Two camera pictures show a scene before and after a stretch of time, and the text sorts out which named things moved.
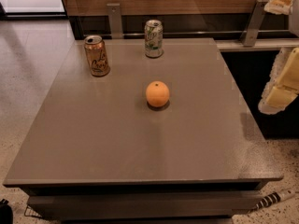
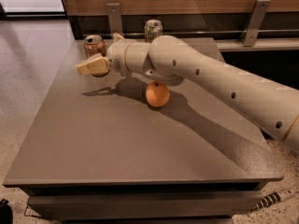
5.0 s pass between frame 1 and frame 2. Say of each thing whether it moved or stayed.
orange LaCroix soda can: stayed
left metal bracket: stayed
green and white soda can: stayed
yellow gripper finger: moved
